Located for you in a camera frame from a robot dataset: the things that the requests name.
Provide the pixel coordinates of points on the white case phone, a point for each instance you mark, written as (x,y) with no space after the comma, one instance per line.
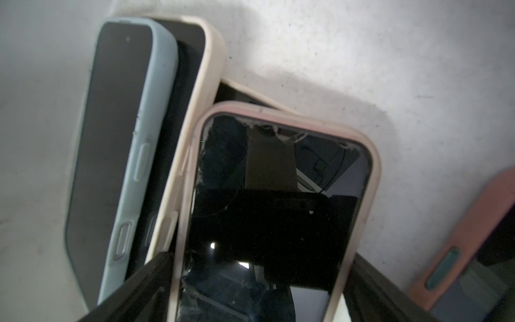
(202,54)

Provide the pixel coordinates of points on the blue case phone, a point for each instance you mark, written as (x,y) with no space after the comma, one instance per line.
(133,73)

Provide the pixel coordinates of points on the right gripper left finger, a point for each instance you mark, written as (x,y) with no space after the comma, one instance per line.
(143,297)

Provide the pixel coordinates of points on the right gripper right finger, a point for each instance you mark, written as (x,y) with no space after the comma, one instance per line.
(370,296)

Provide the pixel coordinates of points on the dark phone bottom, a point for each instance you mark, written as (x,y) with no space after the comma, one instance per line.
(274,207)

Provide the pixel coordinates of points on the white plastic storage box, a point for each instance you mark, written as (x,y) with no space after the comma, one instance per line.
(430,82)

